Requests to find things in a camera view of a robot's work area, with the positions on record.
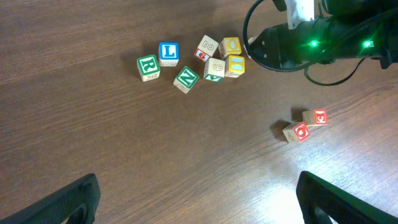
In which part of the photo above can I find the yellow framed block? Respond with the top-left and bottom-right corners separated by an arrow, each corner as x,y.
224,55 -> 245,78

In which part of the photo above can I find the red E block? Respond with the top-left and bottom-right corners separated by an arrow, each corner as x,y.
302,109 -> 328,126

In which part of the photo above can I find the blue L block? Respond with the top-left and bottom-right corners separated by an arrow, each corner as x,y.
159,42 -> 180,67

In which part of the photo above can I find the wooden block with 2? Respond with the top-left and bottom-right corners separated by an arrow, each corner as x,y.
194,35 -> 219,62

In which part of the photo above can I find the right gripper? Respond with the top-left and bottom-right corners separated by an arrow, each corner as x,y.
249,17 -> 334,70

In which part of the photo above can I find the yellow K block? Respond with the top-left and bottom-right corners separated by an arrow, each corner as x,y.
218,37 -> 242,60

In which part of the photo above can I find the green N block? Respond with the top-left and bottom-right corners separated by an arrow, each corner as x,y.
173,66 -> 199,94

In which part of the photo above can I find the wooden block with 9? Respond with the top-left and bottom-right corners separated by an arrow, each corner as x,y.
203,58 -> 226,82

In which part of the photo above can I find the green R block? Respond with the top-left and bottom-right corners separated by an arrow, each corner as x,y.
137,55 -> 160,82

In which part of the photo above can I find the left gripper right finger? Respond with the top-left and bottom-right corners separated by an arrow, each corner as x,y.
296,171 -> 397,224

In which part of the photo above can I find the red Q block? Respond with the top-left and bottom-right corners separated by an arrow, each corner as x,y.
282,122 -> 310,143

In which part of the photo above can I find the wooden block with 5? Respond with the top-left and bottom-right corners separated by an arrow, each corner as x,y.
243,35 -> 258,59

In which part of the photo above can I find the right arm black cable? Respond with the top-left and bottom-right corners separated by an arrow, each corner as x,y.
242,0 -> 398,87

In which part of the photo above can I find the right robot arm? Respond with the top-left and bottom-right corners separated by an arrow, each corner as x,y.
243,1 -> 397,72

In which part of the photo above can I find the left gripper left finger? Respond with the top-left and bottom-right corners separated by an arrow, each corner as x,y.
1,174 -> 101,224

